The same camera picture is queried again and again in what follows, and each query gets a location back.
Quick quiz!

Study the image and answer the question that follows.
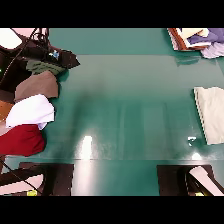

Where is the grey-brown garment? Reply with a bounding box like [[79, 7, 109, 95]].
[[13, 70, 60, 103]]

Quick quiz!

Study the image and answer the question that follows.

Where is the white garment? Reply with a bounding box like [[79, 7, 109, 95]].
[[5, 94, 56, 131]]

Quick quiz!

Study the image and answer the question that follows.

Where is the dark green garment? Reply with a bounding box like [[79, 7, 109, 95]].
[[25, 59, 67, 77]]

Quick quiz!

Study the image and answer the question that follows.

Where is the red garment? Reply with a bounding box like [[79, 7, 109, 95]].
[[0, 124, 46, 158]]

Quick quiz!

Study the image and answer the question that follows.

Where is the brown garment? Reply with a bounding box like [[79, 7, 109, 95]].
[[167, 28, 208, 52]]

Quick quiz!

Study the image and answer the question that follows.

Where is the pale cream garment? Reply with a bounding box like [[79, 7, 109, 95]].
[[193, 86, 224, 146]]

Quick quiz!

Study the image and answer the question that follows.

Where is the orange-brown garment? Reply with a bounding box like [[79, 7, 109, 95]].
[[0, 99, 15, 123]]

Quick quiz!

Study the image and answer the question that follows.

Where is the lavender garment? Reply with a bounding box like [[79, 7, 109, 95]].
[[199, 41, 224, 60]]

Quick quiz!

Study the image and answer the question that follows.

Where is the purple garment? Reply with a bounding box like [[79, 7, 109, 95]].
[[186, 28, 224, 47]]

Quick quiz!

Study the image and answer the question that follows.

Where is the black cable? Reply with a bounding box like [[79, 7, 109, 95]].
[[27, 28, 51, 51]]

